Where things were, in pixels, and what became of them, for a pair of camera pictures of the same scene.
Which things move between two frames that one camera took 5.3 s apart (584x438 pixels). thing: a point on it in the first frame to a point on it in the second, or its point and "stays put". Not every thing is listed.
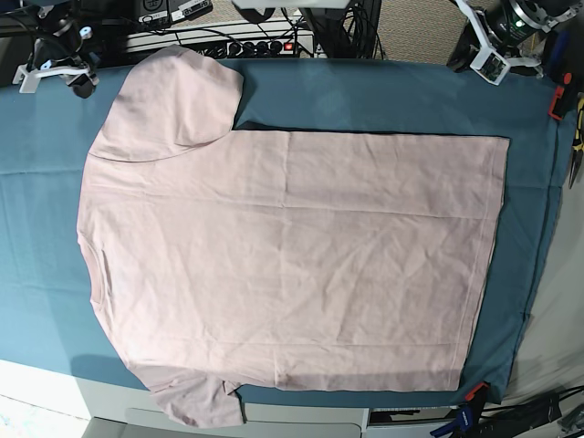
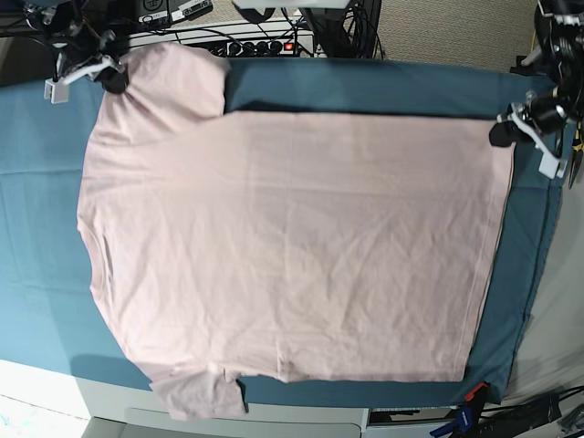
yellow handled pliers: (578, 144) stays put
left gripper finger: (465, 51) to (505, 133)
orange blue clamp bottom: (468, 417) stays put
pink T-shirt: (224, 260) stays put
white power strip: (234, 41) stays put
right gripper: (62, 48) to (88, 45)
